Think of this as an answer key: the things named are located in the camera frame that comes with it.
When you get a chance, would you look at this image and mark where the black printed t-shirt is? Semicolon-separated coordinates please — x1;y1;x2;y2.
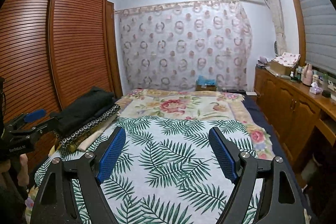
50;86;116;138

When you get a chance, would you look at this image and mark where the person's left hand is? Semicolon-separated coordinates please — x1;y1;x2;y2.
1;153;30;200

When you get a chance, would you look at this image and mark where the folded dark patterned garment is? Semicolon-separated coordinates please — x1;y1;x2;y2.
54;104;121;152

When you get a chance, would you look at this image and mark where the palm leaf print blanket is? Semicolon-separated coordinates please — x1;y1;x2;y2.
34;115;263;224

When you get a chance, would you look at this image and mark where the floral rose blanket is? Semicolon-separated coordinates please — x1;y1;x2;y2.
117;89;274;160

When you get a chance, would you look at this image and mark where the navy bed sheet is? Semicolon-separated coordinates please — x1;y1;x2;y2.
243;96;313;216

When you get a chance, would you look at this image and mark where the cardboard box with blue item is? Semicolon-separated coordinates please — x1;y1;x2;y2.
195;76;217;91

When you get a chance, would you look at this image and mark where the wooden sideboard cabinet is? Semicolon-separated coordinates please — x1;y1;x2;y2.
254;68;335;173

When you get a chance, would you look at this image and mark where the sheer circle pattern curtain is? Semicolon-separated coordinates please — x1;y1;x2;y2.
117;0;252;91

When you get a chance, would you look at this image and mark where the box with floral cloth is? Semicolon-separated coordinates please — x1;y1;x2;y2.
269;52;301;76

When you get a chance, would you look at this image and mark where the wooden louvred wardrobe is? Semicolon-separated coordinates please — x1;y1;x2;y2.
0;0;124;175

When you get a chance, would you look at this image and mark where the pink thermos jug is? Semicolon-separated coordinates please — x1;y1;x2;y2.
301;64;313;86

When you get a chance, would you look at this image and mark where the tissue pack on sideboard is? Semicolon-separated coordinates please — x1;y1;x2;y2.
309;82;322;95

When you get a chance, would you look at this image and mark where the grey window blind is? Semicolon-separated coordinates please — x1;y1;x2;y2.
299;0;336;74

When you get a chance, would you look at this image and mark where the beige tied side curtain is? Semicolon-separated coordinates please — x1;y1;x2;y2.
267;0;287;55

